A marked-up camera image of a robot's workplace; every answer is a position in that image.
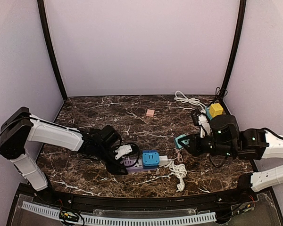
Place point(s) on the yellow cube socket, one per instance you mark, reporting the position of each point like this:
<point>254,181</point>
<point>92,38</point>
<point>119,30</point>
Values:
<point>216,109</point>

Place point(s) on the dark blue cube socket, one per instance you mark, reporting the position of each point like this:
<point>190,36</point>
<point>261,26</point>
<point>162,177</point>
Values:
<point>149,167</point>

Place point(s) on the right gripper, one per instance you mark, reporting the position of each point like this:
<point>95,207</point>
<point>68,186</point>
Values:
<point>196,144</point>

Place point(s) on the blue adapter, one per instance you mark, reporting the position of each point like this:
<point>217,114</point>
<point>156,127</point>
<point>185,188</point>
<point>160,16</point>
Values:
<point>150,158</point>

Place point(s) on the white slotted cable duct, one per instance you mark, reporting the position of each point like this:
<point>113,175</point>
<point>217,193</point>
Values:
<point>99,217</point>

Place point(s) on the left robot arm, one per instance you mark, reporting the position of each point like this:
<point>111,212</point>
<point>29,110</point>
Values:
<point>22,126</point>

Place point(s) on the white charger cube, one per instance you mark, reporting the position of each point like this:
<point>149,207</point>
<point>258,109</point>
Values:
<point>163,160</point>

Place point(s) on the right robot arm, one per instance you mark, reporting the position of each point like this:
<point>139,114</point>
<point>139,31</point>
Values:
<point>252,144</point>

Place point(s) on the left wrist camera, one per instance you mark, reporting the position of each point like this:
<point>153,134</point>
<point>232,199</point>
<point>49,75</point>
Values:
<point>127,151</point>

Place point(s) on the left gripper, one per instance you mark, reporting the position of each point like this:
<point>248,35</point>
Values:
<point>113,163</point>

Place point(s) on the small teal plug adapter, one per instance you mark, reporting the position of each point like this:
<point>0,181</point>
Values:
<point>181,141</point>

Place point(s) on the pink charger cube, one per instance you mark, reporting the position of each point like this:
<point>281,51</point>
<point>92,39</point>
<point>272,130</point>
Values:
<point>152,113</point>

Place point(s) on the teal power strip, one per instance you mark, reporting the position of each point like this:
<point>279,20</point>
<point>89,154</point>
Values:
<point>208,113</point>

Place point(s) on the purple power strip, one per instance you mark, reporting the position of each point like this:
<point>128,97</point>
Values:
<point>133,166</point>

